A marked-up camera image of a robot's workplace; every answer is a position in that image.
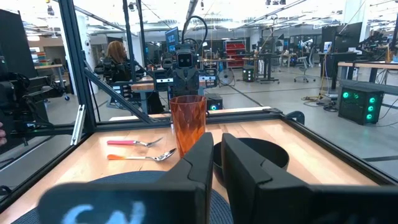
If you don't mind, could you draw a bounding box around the spoon with orange handle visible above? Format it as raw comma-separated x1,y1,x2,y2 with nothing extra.
107,147,177,162

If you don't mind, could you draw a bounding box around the monitor with blue screen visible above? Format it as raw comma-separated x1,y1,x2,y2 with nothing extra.
164,27,180,53

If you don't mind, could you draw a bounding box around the black frame hook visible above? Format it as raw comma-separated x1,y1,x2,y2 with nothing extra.
285,110,305,125

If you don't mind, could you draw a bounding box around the red storage shelf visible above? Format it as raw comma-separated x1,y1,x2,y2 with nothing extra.
224,39,247,68

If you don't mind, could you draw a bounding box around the black bowl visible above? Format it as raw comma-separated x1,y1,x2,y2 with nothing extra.
213,138,290,187

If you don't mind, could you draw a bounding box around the orange faceted plastic tumbler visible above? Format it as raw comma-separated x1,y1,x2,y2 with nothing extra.
169,95,208,159

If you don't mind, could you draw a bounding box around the silver metal bracket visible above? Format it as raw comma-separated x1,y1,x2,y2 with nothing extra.
70,104,86,146

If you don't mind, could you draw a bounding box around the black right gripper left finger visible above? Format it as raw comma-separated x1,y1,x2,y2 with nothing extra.
37,132,215,224

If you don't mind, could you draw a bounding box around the black partition panel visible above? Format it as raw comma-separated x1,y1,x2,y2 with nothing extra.
0,9,38,78

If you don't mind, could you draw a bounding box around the person's hand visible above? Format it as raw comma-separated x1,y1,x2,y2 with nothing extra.
0,121,7,147

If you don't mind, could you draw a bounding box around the black aluminium table frame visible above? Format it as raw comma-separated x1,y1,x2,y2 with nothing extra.
0,0,398,215

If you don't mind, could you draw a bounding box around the round floor fan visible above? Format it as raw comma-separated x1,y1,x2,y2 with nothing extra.
217,67,236,86

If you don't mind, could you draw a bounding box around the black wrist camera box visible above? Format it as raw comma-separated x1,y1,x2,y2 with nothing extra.
176,49,195,69

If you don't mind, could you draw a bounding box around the dark round woven placemat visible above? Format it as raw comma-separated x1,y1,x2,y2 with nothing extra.
11,170,234,224

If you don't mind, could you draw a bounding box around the person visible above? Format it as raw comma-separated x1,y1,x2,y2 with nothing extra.
104,40,134,83

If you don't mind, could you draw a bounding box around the fork with pink handle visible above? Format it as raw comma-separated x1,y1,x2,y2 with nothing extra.
106,137,164,147

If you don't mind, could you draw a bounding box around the grey office chair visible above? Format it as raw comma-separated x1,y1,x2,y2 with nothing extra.
294,46,317,83

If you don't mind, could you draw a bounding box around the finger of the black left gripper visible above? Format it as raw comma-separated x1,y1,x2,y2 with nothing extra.
185,67,200,96
172,68,187,97

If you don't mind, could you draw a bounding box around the black camera cable loop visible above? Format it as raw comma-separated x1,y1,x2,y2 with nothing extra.
181,15,209,52

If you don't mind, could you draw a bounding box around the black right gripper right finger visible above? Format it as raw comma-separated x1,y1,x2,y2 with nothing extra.
221,133,398,224

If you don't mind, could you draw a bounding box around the wooden top desk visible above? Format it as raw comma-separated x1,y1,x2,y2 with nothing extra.
337,61,398,94

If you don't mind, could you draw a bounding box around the large black monitor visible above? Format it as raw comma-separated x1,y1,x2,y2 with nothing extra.
321,21,364,54

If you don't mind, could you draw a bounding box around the small green-lit computer tower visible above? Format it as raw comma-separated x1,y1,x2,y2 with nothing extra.
242,65,256,83
205,93,224,111

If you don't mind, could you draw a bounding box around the large green-lit computer tower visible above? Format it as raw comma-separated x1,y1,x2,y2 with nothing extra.
338,85,384,126

